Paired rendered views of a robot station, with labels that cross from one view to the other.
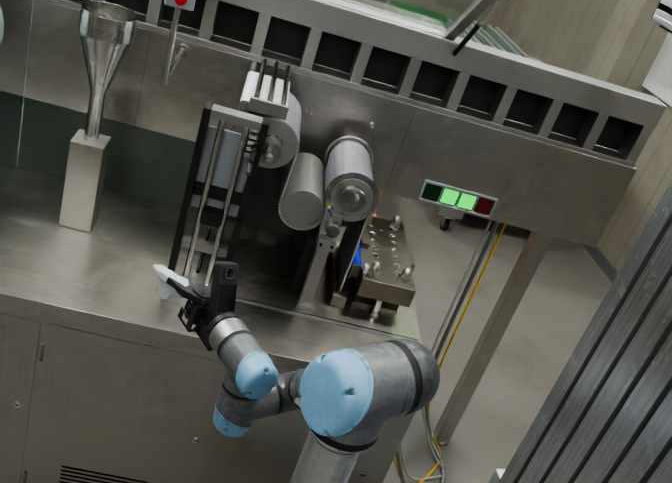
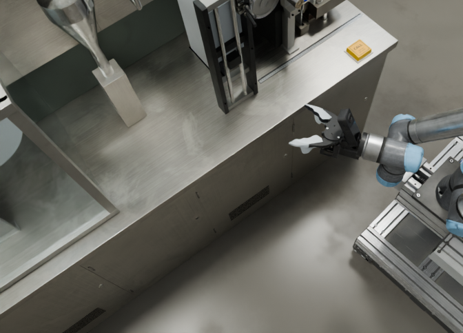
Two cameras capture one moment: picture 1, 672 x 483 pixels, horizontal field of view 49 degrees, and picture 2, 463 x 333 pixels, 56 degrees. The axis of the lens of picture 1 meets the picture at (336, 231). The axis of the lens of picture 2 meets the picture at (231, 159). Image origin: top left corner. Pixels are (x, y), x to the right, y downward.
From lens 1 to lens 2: 98 cm
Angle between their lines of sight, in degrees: 36
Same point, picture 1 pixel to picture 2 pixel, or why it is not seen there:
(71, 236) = (143, 127)
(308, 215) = (269, 2)
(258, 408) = not seen: hidden behind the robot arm
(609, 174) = not seen: outside the picture
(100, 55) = (85, 27)
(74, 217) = (134, 117)
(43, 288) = (179, 174)
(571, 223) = not seen: outside the picture
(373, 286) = (324, 7)
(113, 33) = (85, 7)
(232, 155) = (227, 18)
